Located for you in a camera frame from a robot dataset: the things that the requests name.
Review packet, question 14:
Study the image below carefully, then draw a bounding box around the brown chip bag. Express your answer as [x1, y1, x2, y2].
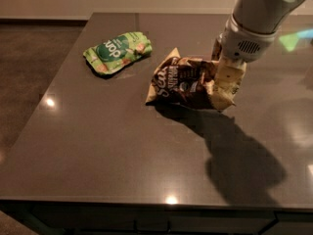
[145, 47, 220, 111]

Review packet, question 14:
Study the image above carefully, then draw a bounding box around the orange soda can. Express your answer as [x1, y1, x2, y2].
[211, 38, 222, 61]

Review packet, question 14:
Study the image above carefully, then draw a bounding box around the green chip bag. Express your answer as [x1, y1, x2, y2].
[83, 31, 153, 75]

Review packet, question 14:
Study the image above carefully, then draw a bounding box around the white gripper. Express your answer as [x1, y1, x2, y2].
[210, 14, 281, 111]

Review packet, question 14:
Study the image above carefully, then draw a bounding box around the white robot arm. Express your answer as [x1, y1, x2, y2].
[210, 0, 305, 111]

